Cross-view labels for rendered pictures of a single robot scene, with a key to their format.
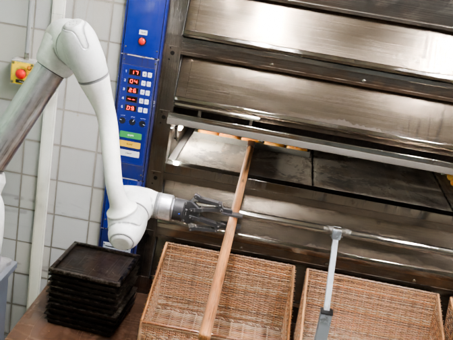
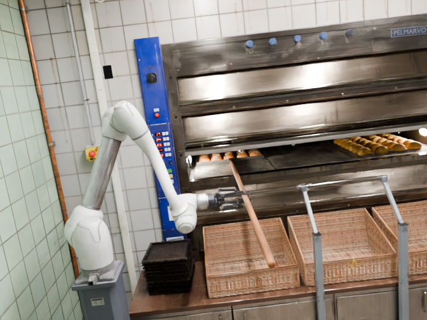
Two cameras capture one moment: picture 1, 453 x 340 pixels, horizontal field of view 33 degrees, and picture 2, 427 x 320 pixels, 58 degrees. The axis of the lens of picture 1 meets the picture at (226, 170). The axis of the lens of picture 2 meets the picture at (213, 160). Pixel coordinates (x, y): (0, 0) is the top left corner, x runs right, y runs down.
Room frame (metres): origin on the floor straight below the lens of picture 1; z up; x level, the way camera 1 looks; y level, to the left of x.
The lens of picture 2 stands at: (0.39, 0.22, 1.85)
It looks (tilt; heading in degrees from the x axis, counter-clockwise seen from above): 12 degrees down; 357
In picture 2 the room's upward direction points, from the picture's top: 7 degrees counter-clockwise
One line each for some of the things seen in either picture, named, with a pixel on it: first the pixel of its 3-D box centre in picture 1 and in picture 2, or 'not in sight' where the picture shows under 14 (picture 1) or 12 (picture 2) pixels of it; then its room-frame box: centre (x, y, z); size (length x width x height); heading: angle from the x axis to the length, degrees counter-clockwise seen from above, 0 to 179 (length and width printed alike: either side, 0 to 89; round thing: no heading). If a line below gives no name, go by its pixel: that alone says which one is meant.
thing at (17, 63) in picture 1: (25, 71); (94, 153); (2.95, 0.85, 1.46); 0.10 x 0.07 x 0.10; 87
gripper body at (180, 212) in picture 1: (186, 210); (216, 199); (2.41, 0.11, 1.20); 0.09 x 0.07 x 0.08; 87
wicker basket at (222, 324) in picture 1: (220, 307); (247, 254); (2.67, -0.06, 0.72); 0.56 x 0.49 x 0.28; 88
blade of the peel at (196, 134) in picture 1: (253, 135); (229, 155); (3.58, -0.10, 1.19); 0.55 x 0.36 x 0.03; 87
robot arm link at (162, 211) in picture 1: (165, 206); (203, 201); (2.41, 0.18, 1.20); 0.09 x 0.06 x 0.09; 177
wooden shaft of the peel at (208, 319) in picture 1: (234, 214); (243, 193); (2.45, -0.05, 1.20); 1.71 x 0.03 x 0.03; 177
